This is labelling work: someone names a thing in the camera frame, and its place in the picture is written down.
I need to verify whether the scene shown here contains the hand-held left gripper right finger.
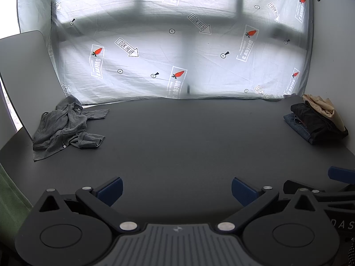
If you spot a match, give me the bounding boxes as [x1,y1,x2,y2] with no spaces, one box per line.
[215,177,325,232]

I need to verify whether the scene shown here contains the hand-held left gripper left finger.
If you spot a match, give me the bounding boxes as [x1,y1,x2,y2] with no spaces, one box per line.
[33,177,145,233]

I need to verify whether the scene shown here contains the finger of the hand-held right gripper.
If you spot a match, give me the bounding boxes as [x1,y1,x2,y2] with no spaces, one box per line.
[328,167,355,192]
[283,180,326,197]

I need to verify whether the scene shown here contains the grey zip hoodie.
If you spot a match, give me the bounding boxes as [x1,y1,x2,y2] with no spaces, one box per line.
[32,95,110,162]

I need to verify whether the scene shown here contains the folded blue jeans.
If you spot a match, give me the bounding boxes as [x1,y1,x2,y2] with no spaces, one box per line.
[283,113,317,145]

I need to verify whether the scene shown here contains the folded black garment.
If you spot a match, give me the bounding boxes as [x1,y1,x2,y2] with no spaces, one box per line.
[290,101,349,144]

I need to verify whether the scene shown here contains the folded beige garment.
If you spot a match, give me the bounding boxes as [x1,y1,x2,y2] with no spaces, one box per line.
[302,94,346,132]

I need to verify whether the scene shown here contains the green cloth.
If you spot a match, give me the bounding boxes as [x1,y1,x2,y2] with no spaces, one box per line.
[0,163,32,244]

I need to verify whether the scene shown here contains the grey board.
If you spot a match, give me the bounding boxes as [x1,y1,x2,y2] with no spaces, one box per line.
[0,30,60,142]

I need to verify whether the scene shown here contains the white printed sheet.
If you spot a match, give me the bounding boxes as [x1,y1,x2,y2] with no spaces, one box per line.
[17,0,315,106]

